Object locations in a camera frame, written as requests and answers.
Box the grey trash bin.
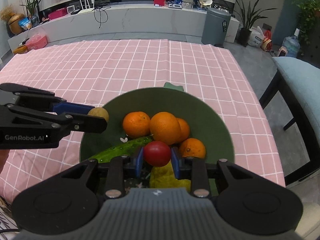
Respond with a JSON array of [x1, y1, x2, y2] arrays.
[[201, 8, 231, 48]]

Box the light blue seat cushion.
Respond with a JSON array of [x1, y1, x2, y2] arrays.
[[273, 56, 319, 139]]

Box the orange at bowl right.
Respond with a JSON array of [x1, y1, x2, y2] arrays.
[[179, 138, 206, 159]]

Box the white plastic bag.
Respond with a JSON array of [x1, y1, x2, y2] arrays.
[[248, 26, 265, 47]]

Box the green cucumber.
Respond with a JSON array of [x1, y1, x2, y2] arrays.
[[89, 136, 153, 163]]

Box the person's left hand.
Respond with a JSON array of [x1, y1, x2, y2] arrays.
[[0, 150, 10, 173]]

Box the white wifi router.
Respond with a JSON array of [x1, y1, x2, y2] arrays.
[[78, 0, 95, 14]]

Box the white marble tv bench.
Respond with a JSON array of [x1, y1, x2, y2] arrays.
[[7, 3, 240, 53]]

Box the red tomato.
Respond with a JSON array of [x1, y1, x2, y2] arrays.
[[143, 141, 171, 167]]

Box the blue water jug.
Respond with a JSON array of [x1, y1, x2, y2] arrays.
[[282, 28, 300, 58]]

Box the potted long-leaf plant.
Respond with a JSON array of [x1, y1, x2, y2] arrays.
[[234, 0, 276, 47]]

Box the green fruit bowl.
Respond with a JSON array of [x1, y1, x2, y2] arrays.
[[80, 83, 234, 194]]

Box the pink storage box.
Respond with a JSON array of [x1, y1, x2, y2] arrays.
[[25, 34, 48, 51]]

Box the leafy green pothos plant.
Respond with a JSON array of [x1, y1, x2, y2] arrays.
[[292, 0, 319, 54]]

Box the rough orange fruit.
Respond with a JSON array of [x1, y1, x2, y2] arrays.
[[150, 112, 181, 145]]

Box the black wooden chair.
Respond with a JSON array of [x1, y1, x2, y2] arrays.
[[259, 70, 319, 185]]

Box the orange behind large orange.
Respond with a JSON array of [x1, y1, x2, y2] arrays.
[[177, 118, 190, 143]]

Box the small orange mandarin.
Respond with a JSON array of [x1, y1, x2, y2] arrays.
[[123, 112, 150, 139]]

